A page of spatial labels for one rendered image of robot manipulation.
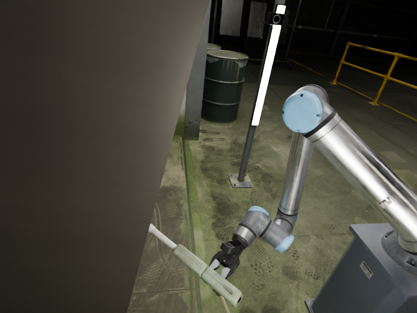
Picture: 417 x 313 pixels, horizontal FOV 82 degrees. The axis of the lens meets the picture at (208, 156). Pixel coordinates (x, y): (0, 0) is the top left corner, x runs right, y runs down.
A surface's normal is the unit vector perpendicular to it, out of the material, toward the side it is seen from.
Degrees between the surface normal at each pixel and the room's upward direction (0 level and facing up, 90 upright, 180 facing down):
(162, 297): 0
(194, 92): 90
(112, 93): 90
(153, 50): 90
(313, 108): 86
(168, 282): 0
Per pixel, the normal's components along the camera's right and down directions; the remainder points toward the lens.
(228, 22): 0.15, 0.40
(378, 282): -0.99, -0.01
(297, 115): -0.60, 0.31
